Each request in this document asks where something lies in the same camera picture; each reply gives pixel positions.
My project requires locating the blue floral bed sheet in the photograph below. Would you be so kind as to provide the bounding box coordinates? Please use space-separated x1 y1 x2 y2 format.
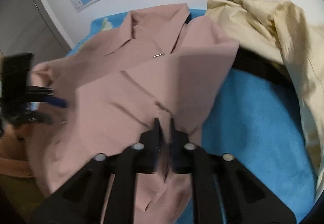
64 8 319 224

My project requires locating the cream yellow garment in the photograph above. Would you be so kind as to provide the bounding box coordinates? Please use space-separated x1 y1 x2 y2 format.
205 0 323 196

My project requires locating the black garment under pile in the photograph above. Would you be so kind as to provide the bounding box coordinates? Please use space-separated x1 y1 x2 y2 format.
232 47 297 96

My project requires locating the grey framed window blind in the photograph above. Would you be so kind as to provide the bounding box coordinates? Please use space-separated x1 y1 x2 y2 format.
1 0 70 63

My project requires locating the pink jacket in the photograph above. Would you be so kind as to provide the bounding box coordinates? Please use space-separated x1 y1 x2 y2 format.
26 3 240 224

